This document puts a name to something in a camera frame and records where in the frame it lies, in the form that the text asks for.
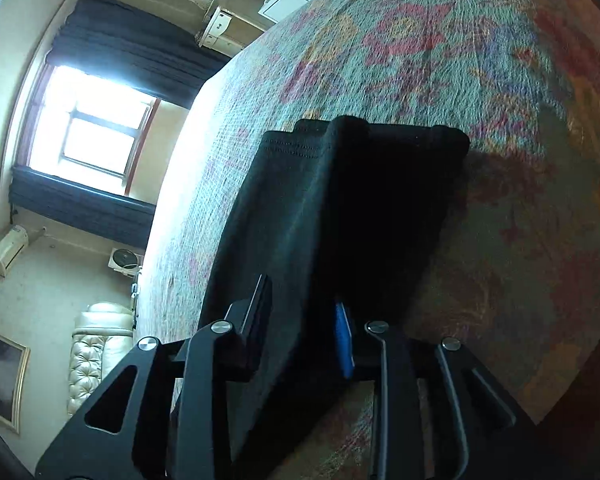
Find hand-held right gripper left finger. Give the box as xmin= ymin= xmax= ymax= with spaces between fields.
xmin=35 ymin=274 xmax=274 ymax=480

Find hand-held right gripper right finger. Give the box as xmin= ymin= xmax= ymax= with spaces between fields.
xmin=332 ymin=300 xmax=547 ymax=480

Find black pants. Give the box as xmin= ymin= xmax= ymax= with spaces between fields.
xmin=172 ymin=116 xmax=471 ymax=461

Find white fan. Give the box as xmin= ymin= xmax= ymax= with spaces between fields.
xmin=108 ymin=247 xmax=144 ymax=279

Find cream tufted headboard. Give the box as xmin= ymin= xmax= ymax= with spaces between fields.
xmin=67 ymin=302 xmax=136 ymax=418

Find window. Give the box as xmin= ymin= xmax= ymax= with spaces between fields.
xmin=29 ymin=64 xmax=157 ymax=182

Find cream dresser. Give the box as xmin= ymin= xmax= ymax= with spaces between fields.
xmin=196 ymin=6 xmax=274 ymax=57

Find framed wall picture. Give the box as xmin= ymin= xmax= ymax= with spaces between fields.
xmin=0 ymin=322 xmax=31 ymax=434

